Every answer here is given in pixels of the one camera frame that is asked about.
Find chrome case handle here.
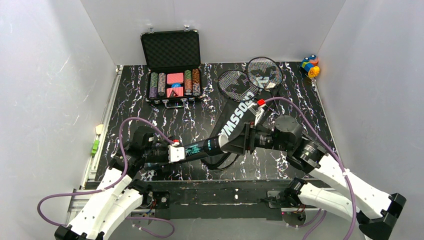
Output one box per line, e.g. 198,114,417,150
163,100,186,109

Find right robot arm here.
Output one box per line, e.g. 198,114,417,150
220,115,406,240

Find black racket bag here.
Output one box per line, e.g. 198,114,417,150
201,89,279,171

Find badminton racket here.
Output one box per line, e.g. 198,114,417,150
217,70,259,103
245,56,284,102

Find purple cable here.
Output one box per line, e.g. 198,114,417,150
36,116,181,239
263,96,358,240

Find green clip on rail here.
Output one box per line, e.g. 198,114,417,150
90,139,100,157

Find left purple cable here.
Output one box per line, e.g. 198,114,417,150
36,116,181,239

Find left badminton racket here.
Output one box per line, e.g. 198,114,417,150
217,70,259,103

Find black shuttlecock tube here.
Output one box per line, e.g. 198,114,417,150
144,134,228,168

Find colourful toy blocks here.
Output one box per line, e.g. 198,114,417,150
300,54,321,79

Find black poker chip case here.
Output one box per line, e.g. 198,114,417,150
140,27,204,107

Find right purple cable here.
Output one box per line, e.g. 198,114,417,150
263,96,358,240

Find right badminton racket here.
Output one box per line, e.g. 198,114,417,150
245,56,284,102

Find beige block on rail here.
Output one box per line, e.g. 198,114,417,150
95,124,104,135

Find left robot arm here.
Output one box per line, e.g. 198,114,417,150
54,126,155,240

